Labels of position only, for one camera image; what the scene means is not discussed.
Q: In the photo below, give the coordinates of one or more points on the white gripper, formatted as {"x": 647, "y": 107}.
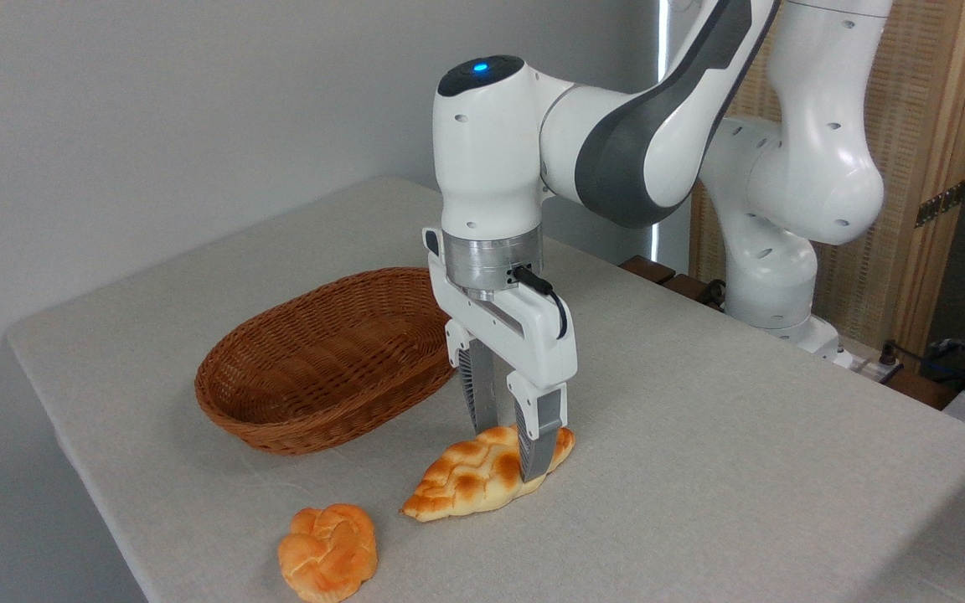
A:
{"x": 533, "y": 343}

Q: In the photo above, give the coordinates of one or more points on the dark metal screen hinge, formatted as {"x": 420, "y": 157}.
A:
{"x": 941, "y": 203}

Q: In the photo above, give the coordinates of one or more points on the brown wicker oval basket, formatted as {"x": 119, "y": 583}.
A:
{"x": 323, "y": 394}

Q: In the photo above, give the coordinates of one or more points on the long braided bread loaf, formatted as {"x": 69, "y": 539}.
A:
{"x": 457, "y": 481}

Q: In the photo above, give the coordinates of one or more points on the bright vertical light strip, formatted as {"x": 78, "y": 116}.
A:
{"x": 663, "y": 42}

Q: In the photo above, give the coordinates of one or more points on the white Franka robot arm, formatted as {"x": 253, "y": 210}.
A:
{"x": 491, "y": 151}

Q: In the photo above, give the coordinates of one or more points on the round braided bread bun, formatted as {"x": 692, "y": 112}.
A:
{"x": 327, "y": 553}

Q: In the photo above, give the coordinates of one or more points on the white power strip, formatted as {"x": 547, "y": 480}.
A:
{"x": 868, "y": 364}

